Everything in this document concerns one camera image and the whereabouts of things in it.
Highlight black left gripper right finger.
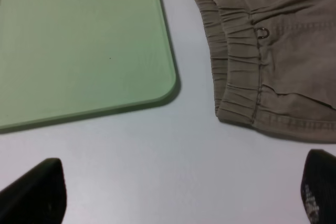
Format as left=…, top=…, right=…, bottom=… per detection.
left=301, top=150, right=335, bottom=224

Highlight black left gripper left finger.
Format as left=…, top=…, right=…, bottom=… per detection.
left=1, top=158, right=67, bottom=223

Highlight khaki shorts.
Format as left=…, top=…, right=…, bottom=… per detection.
left=194, top=0, right=335, bottom=143

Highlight light green plastic tray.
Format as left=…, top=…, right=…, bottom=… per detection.
left=1, top=0, right=177, bottom=132

